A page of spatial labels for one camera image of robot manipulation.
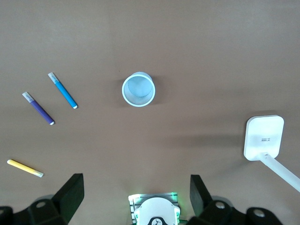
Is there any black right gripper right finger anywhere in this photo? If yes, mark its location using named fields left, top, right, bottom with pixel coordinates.
left=187, top=174, right=282, bottom=225

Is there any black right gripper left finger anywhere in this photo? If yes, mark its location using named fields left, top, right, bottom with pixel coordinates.
left=0, top=173, right=84, bottom=225

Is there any blue marker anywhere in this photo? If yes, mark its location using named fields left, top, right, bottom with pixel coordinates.
left=47, top=72, right=79, bottom=109

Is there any yellow marker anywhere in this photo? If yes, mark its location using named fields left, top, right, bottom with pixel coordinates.
left=7, top=159, right=45, bottom=178

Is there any white desk lamp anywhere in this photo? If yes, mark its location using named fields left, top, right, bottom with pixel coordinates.
left=243, top=114, right=300, bottom=193

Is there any purple marker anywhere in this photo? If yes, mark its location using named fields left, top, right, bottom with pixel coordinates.
left=22, top=91, right=55, bottom=126

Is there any translucent blue plastic cup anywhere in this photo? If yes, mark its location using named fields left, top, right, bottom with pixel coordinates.
left=121, top=72, right=156, bottom=107

